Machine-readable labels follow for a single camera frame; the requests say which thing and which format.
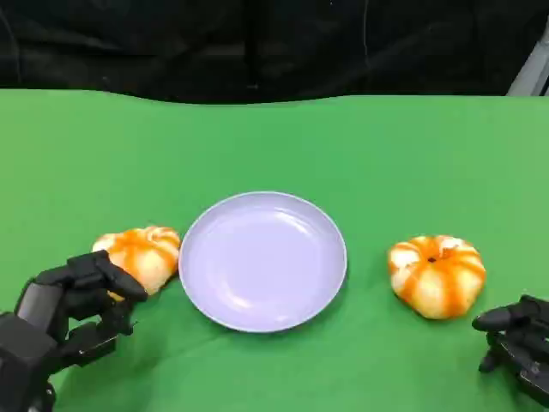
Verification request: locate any black backdrop curtain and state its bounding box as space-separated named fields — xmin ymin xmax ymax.
xmin=0 ymin=0 xmax=549 ymax=105

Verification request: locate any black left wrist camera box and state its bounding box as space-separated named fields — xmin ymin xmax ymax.
xmin=0 ymin=312 xmax=65 ymax=390

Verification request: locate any lilac plate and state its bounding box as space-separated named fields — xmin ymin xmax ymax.
xmin=178 ymin=191 xmax=348 ymax=334

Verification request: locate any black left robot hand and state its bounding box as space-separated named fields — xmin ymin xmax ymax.
xmin=15 ymin=250 xmax=149 ymax=367

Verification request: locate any orange white toy bread roll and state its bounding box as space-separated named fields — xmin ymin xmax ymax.
xmin=92 ymin=226 xmax=182 ymax=297
xmin=387 ymin=233 xmax=487 ymax=321

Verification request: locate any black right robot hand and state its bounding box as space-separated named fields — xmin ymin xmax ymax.
xmin=471 ymin=294 xmax=549 ymax=407

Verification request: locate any green table cloth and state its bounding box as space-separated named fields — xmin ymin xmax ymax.
xmin=0 ymin=88 xmax=549 ymax=412

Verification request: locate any grey metal frame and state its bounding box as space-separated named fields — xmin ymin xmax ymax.
xmin=505 ymin=37 xmax=549 ymax=98

